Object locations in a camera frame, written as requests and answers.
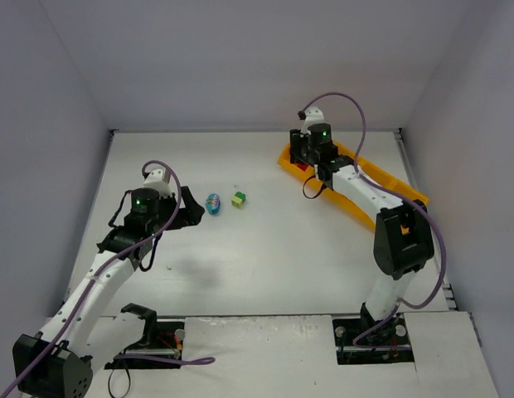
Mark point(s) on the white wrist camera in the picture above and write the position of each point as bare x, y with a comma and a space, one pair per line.
310, 116
158, 180

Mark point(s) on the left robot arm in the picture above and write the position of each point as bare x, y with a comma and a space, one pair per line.
62, 358

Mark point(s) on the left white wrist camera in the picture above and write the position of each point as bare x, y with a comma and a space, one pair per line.
158, 180

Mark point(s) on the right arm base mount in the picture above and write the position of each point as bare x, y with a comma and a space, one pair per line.
389, 344

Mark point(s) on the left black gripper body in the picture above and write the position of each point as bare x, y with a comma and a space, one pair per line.
182, 211

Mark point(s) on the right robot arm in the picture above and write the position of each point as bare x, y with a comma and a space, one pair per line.
403, 240

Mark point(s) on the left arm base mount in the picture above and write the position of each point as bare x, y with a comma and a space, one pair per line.
166, 344

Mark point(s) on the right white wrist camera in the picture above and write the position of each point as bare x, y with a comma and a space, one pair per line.
310, 116

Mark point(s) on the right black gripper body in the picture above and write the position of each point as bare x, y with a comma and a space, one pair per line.
298, 146

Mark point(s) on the yellow divided sorting tray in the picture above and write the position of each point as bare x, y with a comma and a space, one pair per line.
362, 191

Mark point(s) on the green and lime lego stack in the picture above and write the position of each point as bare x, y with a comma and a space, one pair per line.
238, 199

